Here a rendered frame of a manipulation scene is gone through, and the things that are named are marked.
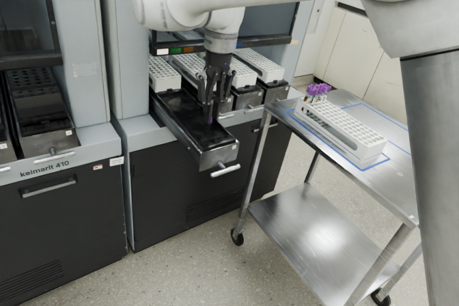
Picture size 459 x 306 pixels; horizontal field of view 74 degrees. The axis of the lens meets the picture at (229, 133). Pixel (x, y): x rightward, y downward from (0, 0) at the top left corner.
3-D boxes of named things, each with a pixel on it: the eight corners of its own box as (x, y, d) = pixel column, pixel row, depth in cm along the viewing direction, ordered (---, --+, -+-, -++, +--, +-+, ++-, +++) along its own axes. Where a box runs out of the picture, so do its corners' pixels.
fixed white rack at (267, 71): (225, 59, 147) (227, 46, 143) (242, 57, 152) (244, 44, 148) (264, 85, 128) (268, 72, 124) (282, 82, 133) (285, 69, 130)
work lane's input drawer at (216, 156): (120, 75, 132) (119, 54, 127) (150, 71, 139) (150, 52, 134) (205, 182, 86) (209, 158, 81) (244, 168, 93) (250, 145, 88)
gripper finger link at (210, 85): (219, 72, 87) (215, 72, 86) (211, 106, 93) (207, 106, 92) (212, 66, 90) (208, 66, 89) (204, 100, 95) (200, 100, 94)
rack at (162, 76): (126, 63, 127) (126, 48, 123) (149, 61, 132) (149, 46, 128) (156, 95, 108) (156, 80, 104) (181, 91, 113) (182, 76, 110)
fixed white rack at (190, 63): (167, 65, 130) (167, 51, 127) (188, 63, 136) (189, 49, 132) (202, 97, 112) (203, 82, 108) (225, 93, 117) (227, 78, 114)
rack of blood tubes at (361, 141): (292, 113, 108) (297, 98, 105) (312, 108, 113) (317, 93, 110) (360, 164, 89) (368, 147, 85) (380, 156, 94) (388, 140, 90)
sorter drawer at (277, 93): (187, 46, 172) (188, 31, 167) (207, 45, 179) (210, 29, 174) (270, 109, 126) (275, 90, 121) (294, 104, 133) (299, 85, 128)
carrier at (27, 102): (63, 107, 91) (60, 89, 87) (65, 110, 89) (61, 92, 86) (17, 115, 85) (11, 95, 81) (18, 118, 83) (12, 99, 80)
